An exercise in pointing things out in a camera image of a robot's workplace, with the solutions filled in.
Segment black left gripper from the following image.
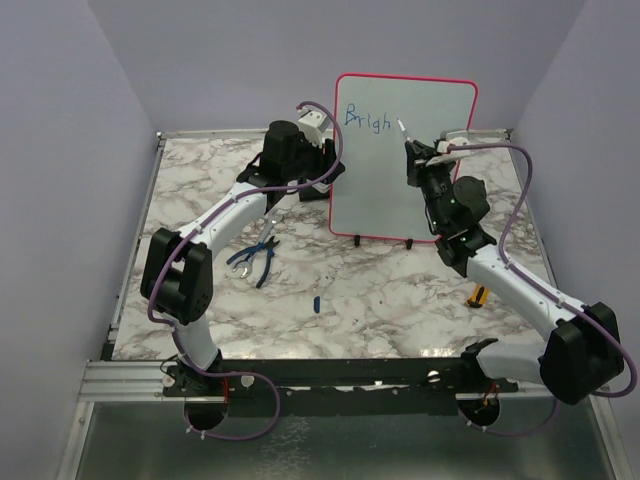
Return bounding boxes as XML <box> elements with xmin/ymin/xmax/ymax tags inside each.
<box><xmin>283</xmin><ymin>130</ymin><xmax>345</xmax><ymax>185</ymax></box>

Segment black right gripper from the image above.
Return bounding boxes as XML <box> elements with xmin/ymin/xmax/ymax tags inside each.
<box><xmin>407</xmin><ymin>139</ymin><xmax>453</xmax><ymax>231</ymax></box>

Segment blue white whiteboard marker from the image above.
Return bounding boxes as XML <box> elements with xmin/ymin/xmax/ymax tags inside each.
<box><xmin>396</xmin><ymin>118</ymin><xmax>412</xmax><ymax>142</ymax></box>

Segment pink framed whiteboard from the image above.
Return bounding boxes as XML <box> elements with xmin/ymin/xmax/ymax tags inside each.
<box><xmin>329</xmin><ymin>73</ymin><xmax>478</xmax><ymax>243</ymax></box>

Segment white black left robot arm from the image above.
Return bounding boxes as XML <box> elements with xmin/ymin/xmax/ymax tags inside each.
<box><xmin>140</xmin><ymin>110</ymin><xmax>344</xmax><ymax>395</ymax></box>

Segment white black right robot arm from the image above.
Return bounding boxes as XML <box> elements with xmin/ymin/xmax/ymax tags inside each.
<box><xmin>404</xmin><ymin>137</ymin><xmax>631</xmax><ymax>405</ymax></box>

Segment silver open-end wrench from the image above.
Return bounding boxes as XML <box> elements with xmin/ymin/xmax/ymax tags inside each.
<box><xmin>226</xmin><ymin>216</ymin><xmax>282</xmax><ymax>278</ymax></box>

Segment yellow utility knife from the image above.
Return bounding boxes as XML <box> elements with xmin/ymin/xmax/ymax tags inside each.
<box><xmin>466</xmin><ymin>284</ymin><xmax>489</xmax><ymax>309</ymax></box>

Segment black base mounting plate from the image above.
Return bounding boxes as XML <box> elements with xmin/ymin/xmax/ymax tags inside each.
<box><xmin>162</xmin><ymin>357</ymin><xmax>518</xmax><ymax>417</ymax></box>

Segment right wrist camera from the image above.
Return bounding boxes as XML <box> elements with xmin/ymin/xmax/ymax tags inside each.
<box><xmin>425</xmin><ymin>130</ymin><xmax>471</xmax><ymax>167</ymax></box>

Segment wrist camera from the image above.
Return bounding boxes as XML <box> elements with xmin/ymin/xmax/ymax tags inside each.
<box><xmin>425</xmin><ymin>130</ymin><xmax>471</xmax><ymax>167</ymax></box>
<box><xmin>297</xmin><ymin>107</ymin><xmax>331</xmax><ymax>147</ymax></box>

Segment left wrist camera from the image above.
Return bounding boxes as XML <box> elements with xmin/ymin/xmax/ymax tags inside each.
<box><xmin>297</xmin><ymin>107</ymin><xmax>331</xmax><ymax>147</ymax></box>

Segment blue handled pliers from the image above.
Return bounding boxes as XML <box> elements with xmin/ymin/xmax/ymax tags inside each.
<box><xmin>226</xmin><ymin>236</ymin><xmax>279</xmax><ymax>290</ymax></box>

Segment aluminium table frame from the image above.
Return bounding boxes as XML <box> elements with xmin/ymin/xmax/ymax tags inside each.
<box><xmin>54</xmin><ymin>127</ymin><xmax>621</xmax><ymax>480</ymax></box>

